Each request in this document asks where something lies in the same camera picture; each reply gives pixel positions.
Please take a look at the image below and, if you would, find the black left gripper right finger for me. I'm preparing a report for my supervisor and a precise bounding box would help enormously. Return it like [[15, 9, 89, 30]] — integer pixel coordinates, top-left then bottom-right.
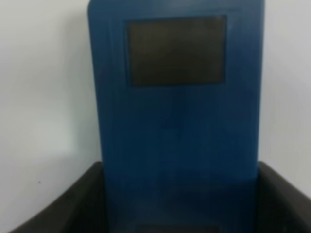
[[255, 162, 311, 233]]

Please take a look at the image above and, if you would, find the blue whiteboard eraser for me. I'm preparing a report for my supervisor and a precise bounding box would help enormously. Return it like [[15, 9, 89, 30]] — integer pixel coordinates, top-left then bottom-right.
[[88, 0, 264, 233]]

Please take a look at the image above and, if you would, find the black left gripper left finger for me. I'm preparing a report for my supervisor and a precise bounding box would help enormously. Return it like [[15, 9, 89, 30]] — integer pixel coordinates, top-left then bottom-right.
[[11, 162, 109, 233]]

